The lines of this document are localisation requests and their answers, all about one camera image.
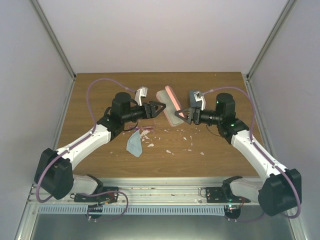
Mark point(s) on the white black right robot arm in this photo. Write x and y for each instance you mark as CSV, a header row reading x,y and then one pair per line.
x,y
280,188

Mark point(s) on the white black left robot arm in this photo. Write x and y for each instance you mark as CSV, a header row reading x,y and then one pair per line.
x,y
54,172

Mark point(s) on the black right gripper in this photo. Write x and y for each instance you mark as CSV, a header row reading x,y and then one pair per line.
x,y
195,116

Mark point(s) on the pink glasses case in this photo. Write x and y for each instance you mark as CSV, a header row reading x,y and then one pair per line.
x,y
168,97

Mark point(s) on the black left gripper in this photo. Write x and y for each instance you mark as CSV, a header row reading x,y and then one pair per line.
x,y
152,110

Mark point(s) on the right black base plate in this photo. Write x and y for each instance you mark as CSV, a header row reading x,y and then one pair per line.
x,y
216,195

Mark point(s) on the right aluminium corner post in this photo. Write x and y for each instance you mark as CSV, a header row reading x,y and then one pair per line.
x,y
289,5

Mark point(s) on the aluminium table edge rail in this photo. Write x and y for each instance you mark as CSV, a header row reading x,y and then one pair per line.
x,y
142,190

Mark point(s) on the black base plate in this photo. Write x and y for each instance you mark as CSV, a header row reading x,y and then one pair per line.
x,y
105,194
216,195

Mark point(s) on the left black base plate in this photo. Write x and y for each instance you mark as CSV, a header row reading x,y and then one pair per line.
x,y
105,194

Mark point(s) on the aluminium corner post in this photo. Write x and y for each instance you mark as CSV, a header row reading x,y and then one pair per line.
x,y
52,36
289,5

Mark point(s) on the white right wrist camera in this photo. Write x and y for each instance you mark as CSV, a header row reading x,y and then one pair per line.
x,y
200,96

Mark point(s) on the light blue cleaning cloth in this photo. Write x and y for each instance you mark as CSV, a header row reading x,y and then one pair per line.
x,y
134,144

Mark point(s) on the pink clear glasses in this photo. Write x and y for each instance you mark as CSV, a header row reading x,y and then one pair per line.
x,y
149,128

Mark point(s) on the left aluminium corner post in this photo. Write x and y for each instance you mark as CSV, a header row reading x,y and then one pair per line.
x,y
52,36

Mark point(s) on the grey slotted cable duct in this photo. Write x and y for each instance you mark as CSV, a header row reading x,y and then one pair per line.
x,y
206,210

